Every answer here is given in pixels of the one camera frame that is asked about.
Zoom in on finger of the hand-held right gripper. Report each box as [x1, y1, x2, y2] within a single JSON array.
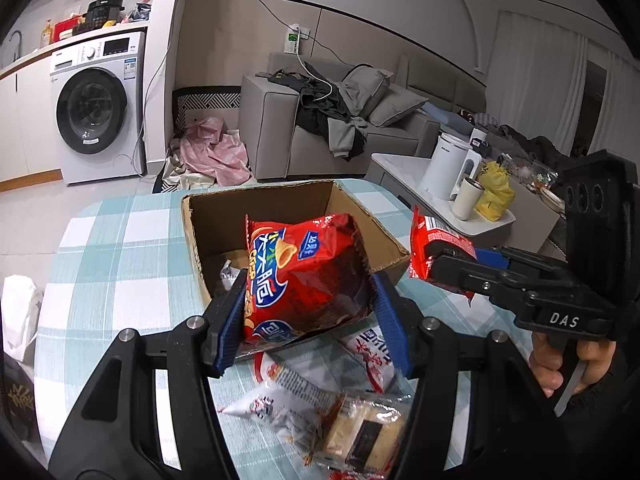
[[472, 246, 568, 282], [430, 252, 537, 312]]

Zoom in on black cloth gold print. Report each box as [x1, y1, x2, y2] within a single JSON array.
[[0, 355, 38, 443]]

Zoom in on red box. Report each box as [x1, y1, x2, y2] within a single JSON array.
[[53, 18, 83, 39]]

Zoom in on person's right hand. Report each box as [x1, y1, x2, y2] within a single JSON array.
[[530, 332, 618, 394]]

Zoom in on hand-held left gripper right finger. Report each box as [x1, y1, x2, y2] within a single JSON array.
[[369, 272, 606, 480]]

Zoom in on white plastic bag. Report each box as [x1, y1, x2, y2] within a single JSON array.
[[0, 274, 41, 363]]

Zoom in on white red-edged noodle packet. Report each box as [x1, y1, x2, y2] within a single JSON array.
[[337, 327, 401, 393]]

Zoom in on black pressure cooker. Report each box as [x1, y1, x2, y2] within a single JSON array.
[[82, 0, 123, 28]]

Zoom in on grey coffee table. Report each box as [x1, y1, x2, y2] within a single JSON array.
[[364, 152, 561, 256]]

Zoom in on dark blanket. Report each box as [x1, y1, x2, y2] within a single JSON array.
[[470, 110, 568, 163]]

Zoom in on grey sofa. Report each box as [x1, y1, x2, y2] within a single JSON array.
[[239, 51, 488, 183]]

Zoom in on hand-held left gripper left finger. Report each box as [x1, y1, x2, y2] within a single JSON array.
[[47, 269, 251, 480]]

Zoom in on person's right forearm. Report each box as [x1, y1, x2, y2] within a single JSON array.
[[565, 350, 640, 480]]

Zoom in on yellow plastic bag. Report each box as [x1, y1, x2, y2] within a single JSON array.
[[475, 160, 516, 222]]

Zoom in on dark grey cushion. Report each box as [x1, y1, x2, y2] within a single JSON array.
[[340, 65, 394, 116]]

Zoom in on dark clothes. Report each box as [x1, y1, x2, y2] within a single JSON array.
[[267, 62, 361, 136]]

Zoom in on beige cloth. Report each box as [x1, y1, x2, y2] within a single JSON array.
[[152, 135, 221, 193]]

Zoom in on white base cabinet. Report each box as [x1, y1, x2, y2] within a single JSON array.
[[0, 57, 63, 193]]

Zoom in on light grey cushion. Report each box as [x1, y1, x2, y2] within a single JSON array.
[[369, 84, 428, 128]]

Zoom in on yellow cake packet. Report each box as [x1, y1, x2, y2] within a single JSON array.
[[305, 392, 408, 476]]

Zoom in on brown cardboard box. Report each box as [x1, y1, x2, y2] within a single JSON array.
[[181, 180, 412, 363]]

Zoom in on white noodle snack packet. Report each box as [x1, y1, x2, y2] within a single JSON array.
[[217, 352, 346, 461]]

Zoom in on white curtain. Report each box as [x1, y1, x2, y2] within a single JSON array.
[[487, 10, 640, 156]]

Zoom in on black white patterned box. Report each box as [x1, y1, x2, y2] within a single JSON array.
[[171, 87, 242, 136]]

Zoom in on pink cloth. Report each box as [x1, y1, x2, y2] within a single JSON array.
[[180, 116, 251, 186]]

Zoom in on blue pillow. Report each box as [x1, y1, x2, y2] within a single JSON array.
[[422, 102, 461, 126]]

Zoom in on white washing machine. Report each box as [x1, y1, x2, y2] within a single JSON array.
[[49, 31, 148, 185]]

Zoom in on red chip bag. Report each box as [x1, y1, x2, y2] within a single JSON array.
[[244, 212, 373, 346]]

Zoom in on grey pants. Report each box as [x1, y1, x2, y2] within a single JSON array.
[[327, 115, 371, 161]]

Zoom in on white kettle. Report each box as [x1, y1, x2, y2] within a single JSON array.
[[420, 132, 485, 203]]

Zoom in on cream cup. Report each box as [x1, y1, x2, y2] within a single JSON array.
[[452, 177, 482, 222]]

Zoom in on small red snack packet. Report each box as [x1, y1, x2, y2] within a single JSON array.
[[407, 207, 478, 306]]

